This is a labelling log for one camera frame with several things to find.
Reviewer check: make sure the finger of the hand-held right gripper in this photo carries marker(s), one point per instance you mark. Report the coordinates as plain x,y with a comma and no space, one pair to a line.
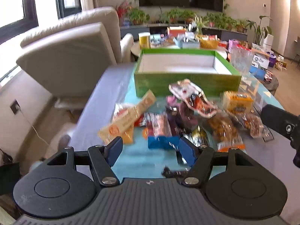
274,119

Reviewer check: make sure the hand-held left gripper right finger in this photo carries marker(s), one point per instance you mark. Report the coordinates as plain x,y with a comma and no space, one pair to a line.
187,151

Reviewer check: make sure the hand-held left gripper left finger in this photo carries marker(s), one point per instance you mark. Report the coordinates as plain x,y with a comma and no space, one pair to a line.
116,147

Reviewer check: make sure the orange red snack packet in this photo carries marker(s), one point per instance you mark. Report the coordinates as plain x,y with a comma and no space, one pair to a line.
128,137

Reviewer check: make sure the black gold snack packet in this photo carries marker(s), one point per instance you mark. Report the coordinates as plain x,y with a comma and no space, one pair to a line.
196,137

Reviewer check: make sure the blue red snack packet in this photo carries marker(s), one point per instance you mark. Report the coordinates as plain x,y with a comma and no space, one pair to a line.
161,140

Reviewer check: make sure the purple snack packet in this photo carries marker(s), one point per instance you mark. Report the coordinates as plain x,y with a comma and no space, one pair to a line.
174,119

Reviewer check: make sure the long beige snack packet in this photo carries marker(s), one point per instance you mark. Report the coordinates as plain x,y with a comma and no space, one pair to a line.
131,116

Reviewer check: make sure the yellow snack pack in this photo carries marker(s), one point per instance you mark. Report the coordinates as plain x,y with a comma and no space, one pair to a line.
236,102

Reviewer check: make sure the orange brown snack packet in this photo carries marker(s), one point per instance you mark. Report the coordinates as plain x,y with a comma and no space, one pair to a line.
222,129

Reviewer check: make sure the red white snack packet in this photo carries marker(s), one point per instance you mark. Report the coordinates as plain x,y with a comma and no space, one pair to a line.
187,93

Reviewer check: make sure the green cardboard box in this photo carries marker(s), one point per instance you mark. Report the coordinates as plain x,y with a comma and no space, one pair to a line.
164,84

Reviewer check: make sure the white blue cardboard box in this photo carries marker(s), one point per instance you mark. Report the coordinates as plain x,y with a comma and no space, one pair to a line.
259,62

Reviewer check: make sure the glass pitcher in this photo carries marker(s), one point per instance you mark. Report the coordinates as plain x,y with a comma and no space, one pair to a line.
241,61

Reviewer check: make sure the grey dining chair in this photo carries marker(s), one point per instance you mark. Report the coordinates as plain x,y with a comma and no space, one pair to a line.
295,51

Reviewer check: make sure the white air purifier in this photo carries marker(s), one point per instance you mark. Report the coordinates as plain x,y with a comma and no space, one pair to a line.
268,41

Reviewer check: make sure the purple box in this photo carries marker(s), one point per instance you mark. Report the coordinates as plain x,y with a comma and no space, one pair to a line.
233,45

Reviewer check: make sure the large leafy floor plant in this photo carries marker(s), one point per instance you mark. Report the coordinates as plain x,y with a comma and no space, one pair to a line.
259,31

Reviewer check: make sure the round white table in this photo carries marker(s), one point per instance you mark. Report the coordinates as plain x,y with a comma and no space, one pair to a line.
136,49

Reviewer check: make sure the beige sofa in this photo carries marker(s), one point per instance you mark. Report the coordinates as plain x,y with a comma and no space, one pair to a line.
70,58

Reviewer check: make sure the yellow wicker basket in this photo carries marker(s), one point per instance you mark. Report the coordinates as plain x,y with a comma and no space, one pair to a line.
208,44

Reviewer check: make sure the blue plastic basket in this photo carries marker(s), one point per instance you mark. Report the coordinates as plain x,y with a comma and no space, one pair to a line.
185,44

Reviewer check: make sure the yellow canister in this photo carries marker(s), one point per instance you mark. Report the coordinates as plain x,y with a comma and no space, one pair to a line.
144,41

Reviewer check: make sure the dark bag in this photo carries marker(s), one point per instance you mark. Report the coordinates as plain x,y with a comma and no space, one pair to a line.
9,178

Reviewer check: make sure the mint green container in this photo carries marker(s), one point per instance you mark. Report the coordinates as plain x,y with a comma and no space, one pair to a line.
155,38

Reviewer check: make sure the dark television cabinet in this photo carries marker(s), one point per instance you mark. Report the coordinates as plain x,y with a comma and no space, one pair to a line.
133,31

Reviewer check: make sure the orange box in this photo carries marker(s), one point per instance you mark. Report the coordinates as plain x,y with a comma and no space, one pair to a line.
175,31

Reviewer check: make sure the spider plant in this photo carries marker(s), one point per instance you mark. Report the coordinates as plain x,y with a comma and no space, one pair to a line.
199,24

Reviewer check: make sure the blue white small vase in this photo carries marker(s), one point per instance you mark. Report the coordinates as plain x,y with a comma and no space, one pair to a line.
126,22

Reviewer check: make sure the row of potted plants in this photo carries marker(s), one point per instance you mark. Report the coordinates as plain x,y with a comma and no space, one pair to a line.
178,15

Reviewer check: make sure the red flower arrangement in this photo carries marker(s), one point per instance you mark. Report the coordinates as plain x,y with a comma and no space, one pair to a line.
123,8

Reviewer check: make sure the window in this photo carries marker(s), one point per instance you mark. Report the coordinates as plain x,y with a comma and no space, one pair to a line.
30,2

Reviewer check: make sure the wall outlet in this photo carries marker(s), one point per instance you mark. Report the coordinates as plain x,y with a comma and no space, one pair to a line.
15,107

